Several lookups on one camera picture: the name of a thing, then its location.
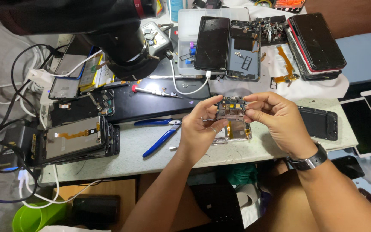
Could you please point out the phone screen with blue edge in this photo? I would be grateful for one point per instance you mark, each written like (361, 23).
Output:
(69, 69)

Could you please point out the purple plastic part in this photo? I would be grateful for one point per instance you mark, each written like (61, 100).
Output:
(192, 48)

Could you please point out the metal sim eject pin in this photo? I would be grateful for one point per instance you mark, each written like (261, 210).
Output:
(188, 85)

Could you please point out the phone motherboard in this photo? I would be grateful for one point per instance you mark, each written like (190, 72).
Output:
(233, 108)

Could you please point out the small black device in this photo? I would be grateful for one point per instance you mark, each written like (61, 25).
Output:
(208, 3)

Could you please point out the blue bottle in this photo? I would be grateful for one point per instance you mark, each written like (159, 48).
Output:
(176, 9)

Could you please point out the black tablet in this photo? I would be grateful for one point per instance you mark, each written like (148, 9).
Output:
(359, 88)

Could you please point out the phone with orange screen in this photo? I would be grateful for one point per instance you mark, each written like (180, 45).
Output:
(288, 5)

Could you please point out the clear plastic parts box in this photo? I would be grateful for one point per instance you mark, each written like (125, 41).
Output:
(185, 35)

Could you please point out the person's left hand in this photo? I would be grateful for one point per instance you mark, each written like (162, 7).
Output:
(193, 135)

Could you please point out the dark phone with cracked edge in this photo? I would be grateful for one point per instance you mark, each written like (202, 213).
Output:
(311, 75)

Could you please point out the person's right hand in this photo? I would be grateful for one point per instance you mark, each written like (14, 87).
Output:
(280, 127)

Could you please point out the black power supply yellow label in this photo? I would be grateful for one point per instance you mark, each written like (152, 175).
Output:
(19, 145)

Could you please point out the black mesh basket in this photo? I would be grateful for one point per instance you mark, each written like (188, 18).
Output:
(217, 206)

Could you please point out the white cloth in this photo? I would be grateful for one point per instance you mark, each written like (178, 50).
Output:
(320, 88)

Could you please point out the black frame with metal parts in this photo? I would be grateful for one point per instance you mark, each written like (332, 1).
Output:
(272, 30)

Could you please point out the glossy black phone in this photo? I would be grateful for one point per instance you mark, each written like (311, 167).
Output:
(348, 167)

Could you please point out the large white tablet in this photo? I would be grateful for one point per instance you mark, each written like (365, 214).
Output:
(364, 127)

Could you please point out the brown cardboard box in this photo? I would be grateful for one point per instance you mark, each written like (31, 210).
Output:
(118, 190)

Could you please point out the stack of phone screens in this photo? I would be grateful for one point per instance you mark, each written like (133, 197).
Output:
(113, 141)

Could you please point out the small black sim tray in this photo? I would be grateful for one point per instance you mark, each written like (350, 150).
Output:
(273, 83)

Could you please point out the black phone with red edge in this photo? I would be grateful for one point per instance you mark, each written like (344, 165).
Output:
(317, 42)

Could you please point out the grey tray with chips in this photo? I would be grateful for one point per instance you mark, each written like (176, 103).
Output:
(158, 38)

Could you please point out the black smartphone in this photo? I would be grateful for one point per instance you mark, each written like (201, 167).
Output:
(212, 43)

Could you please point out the dark red phone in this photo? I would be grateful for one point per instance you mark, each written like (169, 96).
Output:
(370, 198)

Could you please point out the green plastic bag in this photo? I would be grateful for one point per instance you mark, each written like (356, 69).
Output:
(242, 174)

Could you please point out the yellow phone battery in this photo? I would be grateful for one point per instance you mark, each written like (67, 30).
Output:
(90, 72)

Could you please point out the phone screen with orange flex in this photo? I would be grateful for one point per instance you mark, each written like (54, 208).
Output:
(74, 137)

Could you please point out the green plastic container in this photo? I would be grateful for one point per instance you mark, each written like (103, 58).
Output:
(37, 216)

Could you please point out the black sim tray frame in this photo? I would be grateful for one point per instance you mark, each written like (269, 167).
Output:
(246, 63)

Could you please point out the black wristwatch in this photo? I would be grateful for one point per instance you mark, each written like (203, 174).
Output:
(311, 159)

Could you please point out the person's right leg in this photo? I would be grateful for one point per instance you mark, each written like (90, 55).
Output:
(282, 203)

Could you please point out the black disassembled phone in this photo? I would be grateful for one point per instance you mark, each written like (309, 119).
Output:
(76, 111)

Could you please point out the brown wooden furniture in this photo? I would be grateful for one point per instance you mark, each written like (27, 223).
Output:
(349, 16)

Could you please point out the white tape roll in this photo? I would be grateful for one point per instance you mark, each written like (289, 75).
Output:
(246, 193)

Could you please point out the silver phone frame gold flex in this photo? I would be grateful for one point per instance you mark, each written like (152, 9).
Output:
(237, 130)

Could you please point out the black work mat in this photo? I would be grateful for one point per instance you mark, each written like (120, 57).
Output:
(147, 106)

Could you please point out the black phone back cover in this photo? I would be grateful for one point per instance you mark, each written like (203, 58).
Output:
(319, 122)

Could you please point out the red capped precision screwdriver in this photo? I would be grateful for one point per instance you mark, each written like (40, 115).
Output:
(151, 92)

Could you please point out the opened grey phone body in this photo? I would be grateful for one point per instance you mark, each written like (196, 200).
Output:
(244, 48)

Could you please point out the black stereo microscope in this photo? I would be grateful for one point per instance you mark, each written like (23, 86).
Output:
(108, 29)

